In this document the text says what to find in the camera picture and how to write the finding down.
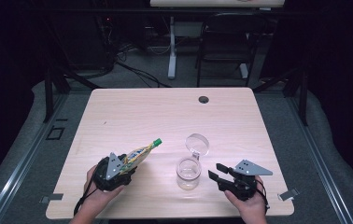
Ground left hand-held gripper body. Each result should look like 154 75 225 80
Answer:
92 152 133 192

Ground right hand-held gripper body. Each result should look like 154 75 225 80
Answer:
218 159 274 202

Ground yellow spout pouch green cap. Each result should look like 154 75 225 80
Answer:
119 137 163 175

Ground person's left hand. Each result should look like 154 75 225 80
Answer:
82 164 126 217

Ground person's right hand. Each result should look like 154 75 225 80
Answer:
224 175 268 224

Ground grey tape strip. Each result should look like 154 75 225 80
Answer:
277 188 300 202
39 192 64 204

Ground black tape square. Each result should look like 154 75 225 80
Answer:
45 125 66 141

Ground black metal stand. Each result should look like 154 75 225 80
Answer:
252 63 309 127
43 66 101 124

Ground white standing desk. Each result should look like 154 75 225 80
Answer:
149 0 287 80

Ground dark equipment cabinet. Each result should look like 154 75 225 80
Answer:
40 12 117 71

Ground black folding chair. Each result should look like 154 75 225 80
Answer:
195 12 267 88

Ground right hand-held gripper black cable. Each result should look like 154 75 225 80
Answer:
255 178 271 215

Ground hand-held gripper black cable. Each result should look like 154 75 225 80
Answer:
255 178 271 215
73 183 99 217

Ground left hand-held gripper black cable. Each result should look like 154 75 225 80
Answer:
73 183 99 217

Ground aluminium floor rail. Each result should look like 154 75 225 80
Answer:
285 92 353 224
0 92 70 224

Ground black floor cables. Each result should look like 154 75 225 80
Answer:
113 43 173 89

